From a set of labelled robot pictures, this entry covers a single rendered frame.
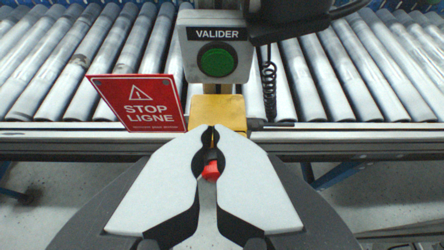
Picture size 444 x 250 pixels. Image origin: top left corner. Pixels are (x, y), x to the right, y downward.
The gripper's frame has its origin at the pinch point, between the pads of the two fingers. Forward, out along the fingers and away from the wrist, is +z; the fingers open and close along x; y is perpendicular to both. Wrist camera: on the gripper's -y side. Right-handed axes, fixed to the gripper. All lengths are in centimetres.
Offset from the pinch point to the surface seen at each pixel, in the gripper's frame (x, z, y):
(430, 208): 117, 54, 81
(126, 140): -17.7, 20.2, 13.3
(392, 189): 99, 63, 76
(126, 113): -12.9, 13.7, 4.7
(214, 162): -0.1, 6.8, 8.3
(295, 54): 20.8, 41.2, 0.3
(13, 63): -54, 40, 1
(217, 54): 0.4, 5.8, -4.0
